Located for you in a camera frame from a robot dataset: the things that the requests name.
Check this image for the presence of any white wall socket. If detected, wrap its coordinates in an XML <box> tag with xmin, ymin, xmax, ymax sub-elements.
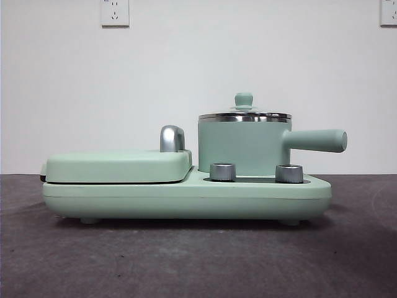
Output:
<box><xmin>99</xmin><ymin>0</ymin><xmax>130</xmax><ymax>27</ymax></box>
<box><xmin>380</xmin><ymin>0</ymin><xmax>397</xmax><ymax>27</ymax></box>

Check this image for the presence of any mint green breakfast machine base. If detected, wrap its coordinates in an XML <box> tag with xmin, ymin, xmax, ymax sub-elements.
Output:
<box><xmin>42</xmin><ymin>165</ymin><xmax>332</xmax><ymax>225</ymax></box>

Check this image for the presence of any glass lid with green knob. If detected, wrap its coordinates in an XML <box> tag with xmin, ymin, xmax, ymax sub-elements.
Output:
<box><xmin>198</xmin><ymin>92</ymin><xmax>292</xmax><ymax>121</ymax></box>

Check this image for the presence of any mint green pot with handle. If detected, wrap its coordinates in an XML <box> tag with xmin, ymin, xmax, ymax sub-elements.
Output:
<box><xmin>197</xmin><ymin>117</ymin><xmax>348</xmax><ymax>174</ymax></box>

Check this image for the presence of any silver control knob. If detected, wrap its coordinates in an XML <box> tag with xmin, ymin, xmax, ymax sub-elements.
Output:
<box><xmin>275</xmin><ymin>163</ymin><xmax>304</xmax><ymax>183</ymax></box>
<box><xmin>209</xmin><ymin>161</ymin><xmax>237</xmax><ymax>181</ymax></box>

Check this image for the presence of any mint green griddle cover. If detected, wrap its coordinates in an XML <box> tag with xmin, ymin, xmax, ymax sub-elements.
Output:
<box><xmin>39</xmin><ymin>124</ymin><xmax>193</xmax><ymax>184</ymax></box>

